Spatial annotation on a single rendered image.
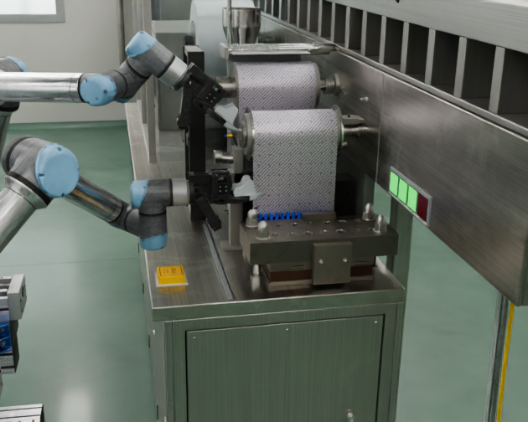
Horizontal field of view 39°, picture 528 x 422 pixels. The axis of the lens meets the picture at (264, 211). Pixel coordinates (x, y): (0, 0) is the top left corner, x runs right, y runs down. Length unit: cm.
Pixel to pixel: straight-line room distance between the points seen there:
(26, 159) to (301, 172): 75
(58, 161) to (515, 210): 98
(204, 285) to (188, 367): 21
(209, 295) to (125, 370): 148
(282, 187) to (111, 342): 171
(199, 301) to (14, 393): 155
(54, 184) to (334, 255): 72
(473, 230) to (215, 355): 77
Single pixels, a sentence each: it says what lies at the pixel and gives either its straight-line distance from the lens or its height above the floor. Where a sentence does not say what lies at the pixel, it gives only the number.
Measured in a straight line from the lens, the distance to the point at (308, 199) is 210.
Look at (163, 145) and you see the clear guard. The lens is 306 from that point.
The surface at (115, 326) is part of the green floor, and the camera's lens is 370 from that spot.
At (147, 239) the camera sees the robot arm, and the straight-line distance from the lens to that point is 203.
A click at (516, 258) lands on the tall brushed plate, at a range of 140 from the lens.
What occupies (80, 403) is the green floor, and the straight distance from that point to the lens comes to 317.
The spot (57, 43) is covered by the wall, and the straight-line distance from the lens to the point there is 755.
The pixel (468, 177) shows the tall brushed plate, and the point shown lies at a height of 131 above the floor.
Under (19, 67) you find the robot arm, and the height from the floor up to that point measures 141.
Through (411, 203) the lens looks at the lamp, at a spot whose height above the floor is 117.
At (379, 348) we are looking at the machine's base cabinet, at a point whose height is 72.
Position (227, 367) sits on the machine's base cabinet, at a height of 71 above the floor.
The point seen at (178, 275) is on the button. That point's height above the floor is 92.
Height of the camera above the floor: 175
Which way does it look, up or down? 20 degrees down
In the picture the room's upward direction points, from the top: 1 degrees clockwise
